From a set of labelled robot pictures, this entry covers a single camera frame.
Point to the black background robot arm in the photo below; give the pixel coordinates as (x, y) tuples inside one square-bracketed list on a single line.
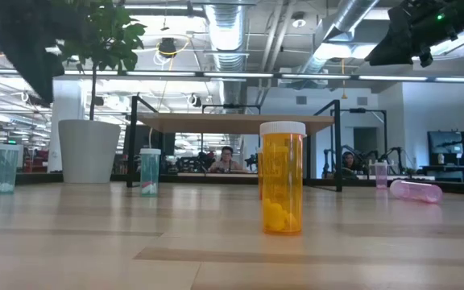
[(393, 153)]

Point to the wooden shelf black metal legs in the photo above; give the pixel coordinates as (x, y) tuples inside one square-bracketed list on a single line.
[(232, 123)]

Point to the orange medicine bottle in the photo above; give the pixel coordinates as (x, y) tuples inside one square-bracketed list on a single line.
[(282, 181)]

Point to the pink medicine bottle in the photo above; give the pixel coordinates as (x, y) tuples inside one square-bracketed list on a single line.
[(415, 191), (381, 177)]

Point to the person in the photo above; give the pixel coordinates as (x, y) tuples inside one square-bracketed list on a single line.
[(349, 161), (226, 161)]

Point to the green leafy plant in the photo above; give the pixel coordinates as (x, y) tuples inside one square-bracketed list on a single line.
[(107, 36)]

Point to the green medicine bottle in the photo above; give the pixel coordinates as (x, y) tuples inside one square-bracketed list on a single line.
[(4, 169), (150, 169)]

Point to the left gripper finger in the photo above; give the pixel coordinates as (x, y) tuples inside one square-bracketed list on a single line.
[(48, 82)]

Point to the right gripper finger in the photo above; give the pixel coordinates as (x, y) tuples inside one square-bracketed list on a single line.
[(397, 44)]

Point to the round ceiling sensor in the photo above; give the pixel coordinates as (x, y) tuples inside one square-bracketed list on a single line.
[(298, 21)]

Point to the black background station frame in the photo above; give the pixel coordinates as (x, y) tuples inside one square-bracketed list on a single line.
[(361, 110)]

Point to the white column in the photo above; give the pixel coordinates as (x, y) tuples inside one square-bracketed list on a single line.
[(69, 104)]

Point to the black monitor on stand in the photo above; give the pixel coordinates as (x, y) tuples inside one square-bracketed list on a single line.
[(453, 147)]

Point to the white plant pot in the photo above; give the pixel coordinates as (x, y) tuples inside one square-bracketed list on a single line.
[(89, 153)]

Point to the black aluminium rig frame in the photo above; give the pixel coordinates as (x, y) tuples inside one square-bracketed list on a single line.
[(38, 178)]

